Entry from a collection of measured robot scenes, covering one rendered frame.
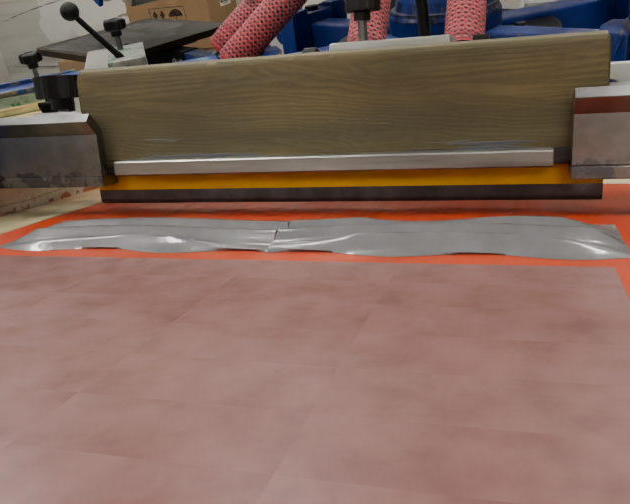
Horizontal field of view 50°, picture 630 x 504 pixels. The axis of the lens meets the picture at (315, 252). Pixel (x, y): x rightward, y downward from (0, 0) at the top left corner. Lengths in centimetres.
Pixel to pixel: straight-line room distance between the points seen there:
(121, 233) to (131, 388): 22
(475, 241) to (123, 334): 18
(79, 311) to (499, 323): 17
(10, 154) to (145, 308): 29
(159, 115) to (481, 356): 33
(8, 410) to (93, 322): 7
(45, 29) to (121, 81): 523
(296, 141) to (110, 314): 21
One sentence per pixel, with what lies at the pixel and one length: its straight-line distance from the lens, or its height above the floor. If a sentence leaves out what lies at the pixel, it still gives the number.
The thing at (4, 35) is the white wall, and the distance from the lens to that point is 598.
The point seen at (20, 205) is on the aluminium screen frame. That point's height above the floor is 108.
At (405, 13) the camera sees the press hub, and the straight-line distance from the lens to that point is 121.
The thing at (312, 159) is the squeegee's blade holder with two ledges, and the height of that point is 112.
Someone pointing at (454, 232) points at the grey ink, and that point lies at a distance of 35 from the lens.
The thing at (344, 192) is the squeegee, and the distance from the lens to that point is 46.
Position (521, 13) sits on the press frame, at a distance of 132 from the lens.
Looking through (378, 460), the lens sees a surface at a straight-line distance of 17.
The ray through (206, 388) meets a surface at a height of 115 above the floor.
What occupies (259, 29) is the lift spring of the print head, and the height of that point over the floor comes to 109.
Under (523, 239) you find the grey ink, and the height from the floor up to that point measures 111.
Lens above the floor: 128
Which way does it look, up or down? 29 degrees down
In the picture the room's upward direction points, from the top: 9 degrees counter-clockwise
